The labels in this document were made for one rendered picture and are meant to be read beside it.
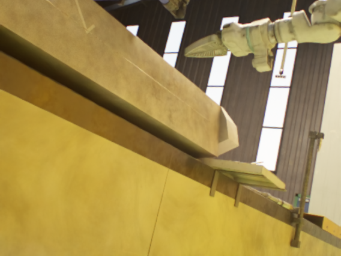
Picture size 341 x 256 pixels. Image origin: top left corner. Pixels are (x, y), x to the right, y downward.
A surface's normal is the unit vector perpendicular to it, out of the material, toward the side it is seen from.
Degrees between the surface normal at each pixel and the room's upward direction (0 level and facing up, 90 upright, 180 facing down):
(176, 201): 90
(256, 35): 120
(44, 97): 90
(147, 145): 90
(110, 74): 80
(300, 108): 90
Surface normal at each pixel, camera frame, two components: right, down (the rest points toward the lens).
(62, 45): 0.86, -0.11
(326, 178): -0.51, -0.33
